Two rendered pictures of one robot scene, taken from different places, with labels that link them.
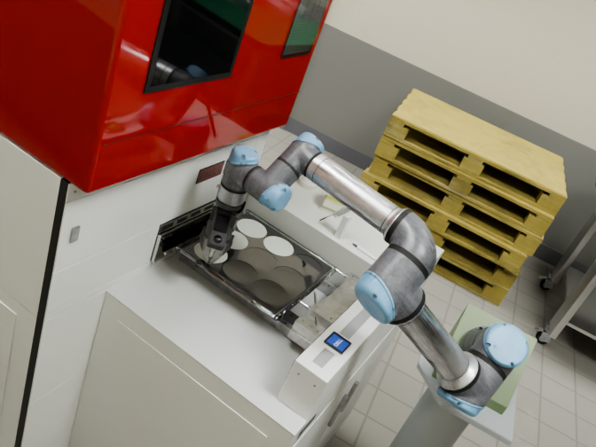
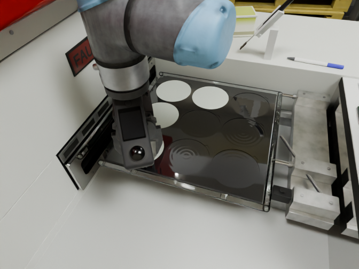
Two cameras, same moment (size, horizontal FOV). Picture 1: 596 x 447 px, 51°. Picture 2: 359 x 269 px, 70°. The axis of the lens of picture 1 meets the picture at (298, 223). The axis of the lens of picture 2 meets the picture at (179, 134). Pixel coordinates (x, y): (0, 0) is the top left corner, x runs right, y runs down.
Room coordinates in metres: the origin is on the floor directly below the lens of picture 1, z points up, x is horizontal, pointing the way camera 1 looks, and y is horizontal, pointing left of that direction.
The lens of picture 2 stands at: (1.11, 0.11, 1.35)
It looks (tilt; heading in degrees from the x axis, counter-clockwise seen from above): 47 degrees down; 1
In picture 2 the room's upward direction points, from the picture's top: 3 degrees counter-clockwise
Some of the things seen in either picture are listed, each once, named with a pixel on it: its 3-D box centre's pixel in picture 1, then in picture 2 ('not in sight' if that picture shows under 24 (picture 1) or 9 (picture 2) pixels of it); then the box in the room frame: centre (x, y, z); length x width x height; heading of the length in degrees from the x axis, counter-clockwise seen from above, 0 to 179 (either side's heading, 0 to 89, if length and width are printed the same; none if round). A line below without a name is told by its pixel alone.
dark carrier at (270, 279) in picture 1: (260, 258); (199, 124); (1.56, 0.06, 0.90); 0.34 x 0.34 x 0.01; 70
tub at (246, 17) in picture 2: (334, 200); (241, 21); (1.91, -0.09, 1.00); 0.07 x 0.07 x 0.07; 0
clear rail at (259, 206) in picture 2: (225, 282); (176, 183); (1.39, 0.12, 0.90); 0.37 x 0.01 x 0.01; 70
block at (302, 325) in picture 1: (308, 329); (313, 202); (1.34, -0.14, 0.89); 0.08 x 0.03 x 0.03; 70
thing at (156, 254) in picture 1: (203, 224); (122, 112); (1.62, 0.27, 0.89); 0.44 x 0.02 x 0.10; 160
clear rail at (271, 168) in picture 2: (308, 292); (274, 140); (1.50, -0.11, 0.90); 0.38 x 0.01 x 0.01; 160
